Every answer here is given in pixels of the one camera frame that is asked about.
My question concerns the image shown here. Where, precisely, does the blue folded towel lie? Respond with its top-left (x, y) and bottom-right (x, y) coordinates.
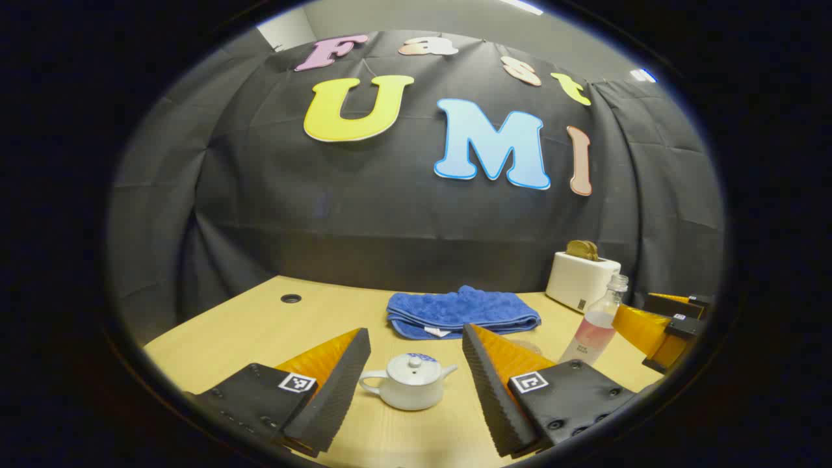
top-left (386, 285), bottom-right (542, 341)

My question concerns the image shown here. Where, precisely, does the white toaster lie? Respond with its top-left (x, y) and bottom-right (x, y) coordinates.
top-left (545, 251), bottom-right (622, 315)

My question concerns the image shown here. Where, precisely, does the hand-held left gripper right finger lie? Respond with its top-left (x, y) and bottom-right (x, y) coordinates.
top-left (461, 323), bottom-right (641, 459)

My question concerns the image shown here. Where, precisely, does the white ceramic teacup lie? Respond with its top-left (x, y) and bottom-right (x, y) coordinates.
top-left (358, 364), bottom-right (458, 411)

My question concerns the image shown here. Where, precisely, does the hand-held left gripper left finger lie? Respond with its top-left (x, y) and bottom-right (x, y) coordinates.
top-left (185, 327), bottom-right (371, 458)

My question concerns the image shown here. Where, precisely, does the clear water bottle pink label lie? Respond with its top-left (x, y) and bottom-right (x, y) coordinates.
top-left (558, 274), bottom-right (630, 366)

